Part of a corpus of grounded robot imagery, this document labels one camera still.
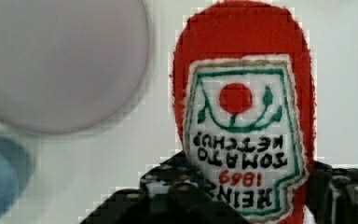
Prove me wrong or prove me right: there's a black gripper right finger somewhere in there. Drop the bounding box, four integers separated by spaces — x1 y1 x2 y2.
306 161 358 224

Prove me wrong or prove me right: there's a red ketchup bottle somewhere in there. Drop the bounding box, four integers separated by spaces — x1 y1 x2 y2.
172 0 315 224

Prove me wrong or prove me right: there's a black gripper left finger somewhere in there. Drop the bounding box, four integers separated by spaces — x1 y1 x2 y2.
80 152 249 224

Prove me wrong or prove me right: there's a blue cup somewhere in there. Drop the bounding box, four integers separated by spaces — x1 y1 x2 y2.
0 136 33 217

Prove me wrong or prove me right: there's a pink round plate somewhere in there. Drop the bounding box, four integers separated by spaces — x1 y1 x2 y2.
0 0 150 134

